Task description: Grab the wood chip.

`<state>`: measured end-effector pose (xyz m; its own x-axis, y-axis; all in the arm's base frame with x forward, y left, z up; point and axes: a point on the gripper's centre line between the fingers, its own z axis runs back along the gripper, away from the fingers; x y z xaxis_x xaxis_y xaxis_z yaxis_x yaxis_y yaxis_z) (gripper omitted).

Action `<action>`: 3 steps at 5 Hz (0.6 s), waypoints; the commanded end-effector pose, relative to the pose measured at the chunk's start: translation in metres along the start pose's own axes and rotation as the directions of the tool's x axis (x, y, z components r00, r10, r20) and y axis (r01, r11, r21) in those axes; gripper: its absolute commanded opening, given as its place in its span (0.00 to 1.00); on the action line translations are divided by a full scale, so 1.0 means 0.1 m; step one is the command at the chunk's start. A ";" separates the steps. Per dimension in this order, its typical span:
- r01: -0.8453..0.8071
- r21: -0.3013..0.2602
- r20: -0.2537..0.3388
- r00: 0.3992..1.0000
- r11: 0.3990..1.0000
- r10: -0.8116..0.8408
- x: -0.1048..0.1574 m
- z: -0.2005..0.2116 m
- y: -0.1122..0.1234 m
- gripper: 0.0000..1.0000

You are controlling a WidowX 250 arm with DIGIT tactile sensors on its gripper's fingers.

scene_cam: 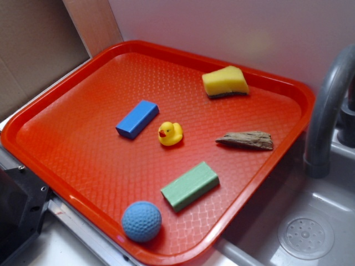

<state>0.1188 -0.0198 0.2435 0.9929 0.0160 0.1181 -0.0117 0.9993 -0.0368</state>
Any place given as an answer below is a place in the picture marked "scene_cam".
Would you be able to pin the aluminium frame rail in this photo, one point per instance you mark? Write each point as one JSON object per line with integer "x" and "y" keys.
{"x": 63, "y": 237}

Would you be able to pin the blue dimpled ball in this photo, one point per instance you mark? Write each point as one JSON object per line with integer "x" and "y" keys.
{"x": 141, "y": 221}

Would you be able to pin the brown cardboard panel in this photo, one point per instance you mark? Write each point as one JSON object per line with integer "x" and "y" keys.
{"x": 42, "y": 41}

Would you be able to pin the green rectangular block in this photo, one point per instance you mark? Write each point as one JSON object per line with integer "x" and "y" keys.
{"x": 190, "y": 186}

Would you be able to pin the brown wood chip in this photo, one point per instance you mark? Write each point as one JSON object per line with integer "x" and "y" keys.
{"x": 256, "y": 140}

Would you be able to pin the grey plastic sink basin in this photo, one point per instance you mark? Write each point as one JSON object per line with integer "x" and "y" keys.
{"x": 296, "y": 220}

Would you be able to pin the grey toy faucet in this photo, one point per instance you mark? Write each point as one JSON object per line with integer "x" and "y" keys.
{"x": 334, "y": 103}

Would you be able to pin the blue rectangular block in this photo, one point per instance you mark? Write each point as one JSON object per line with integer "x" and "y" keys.
{"x": 137, "y": 119}

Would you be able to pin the yellow rubber duck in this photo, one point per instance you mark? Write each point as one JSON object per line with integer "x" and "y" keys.
{"x": 170, "y": 134}

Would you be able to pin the black metal bracket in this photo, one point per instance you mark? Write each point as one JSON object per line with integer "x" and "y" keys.
{"x": 24, "y": 201}

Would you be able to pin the red plastic tray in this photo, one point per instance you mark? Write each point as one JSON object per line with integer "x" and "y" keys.
{"x": 68, "y": 138}

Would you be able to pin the yellow sponge with dark pad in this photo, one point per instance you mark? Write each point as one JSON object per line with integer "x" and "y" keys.
{"x": 225, "y": 82}

